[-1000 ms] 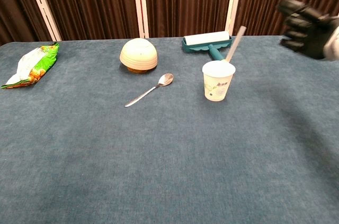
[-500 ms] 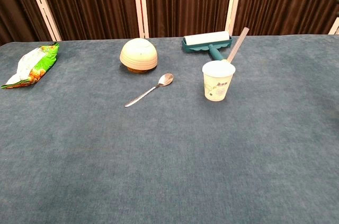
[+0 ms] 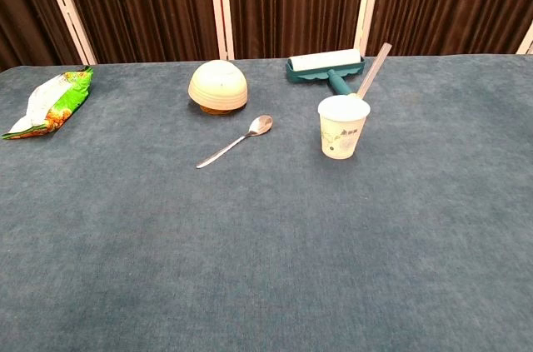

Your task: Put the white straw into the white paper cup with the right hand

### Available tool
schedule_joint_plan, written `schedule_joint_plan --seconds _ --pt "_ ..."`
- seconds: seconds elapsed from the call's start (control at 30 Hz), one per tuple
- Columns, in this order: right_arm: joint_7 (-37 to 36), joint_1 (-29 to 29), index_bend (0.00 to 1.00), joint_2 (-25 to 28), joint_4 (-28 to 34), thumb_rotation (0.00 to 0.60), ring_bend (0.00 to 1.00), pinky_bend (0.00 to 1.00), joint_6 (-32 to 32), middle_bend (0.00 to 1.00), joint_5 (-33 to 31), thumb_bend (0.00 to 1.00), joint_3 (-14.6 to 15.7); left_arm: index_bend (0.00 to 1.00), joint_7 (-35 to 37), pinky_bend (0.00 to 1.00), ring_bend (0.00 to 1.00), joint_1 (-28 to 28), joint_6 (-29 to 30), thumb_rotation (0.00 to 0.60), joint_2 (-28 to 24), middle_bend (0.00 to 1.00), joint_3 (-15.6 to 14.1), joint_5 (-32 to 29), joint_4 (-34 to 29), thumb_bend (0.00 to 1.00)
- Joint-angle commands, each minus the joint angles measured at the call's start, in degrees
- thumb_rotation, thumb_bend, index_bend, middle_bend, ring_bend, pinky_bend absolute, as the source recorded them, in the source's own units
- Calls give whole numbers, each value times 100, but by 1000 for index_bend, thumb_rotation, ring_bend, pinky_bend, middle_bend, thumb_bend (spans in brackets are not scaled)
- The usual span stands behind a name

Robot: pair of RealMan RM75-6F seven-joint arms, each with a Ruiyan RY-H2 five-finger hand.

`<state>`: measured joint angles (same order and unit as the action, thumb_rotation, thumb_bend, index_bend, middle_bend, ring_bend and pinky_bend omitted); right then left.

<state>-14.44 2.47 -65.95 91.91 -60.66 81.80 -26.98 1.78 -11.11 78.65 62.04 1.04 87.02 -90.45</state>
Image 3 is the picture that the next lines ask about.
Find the clear plastic straw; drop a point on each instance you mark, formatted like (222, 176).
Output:
(375, 71)

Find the white screen frame post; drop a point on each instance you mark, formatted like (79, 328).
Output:
(526, 42)
(368, 6)
(68, 11)
(222, 11)

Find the teal lint roller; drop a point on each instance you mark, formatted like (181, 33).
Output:
(325, 60)

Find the blue table cloth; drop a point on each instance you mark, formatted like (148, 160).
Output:
(250, 244)

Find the cream upturned bowl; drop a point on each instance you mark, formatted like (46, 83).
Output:
(218, 85)

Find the green white snack bag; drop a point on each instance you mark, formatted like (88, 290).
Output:
(54, 102)

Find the dark brown curtain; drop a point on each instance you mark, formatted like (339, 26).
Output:
(291, 2)

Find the white paper cup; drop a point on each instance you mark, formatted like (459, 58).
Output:
(341, 135)

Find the metal spoon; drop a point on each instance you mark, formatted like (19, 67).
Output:
(261, 124)

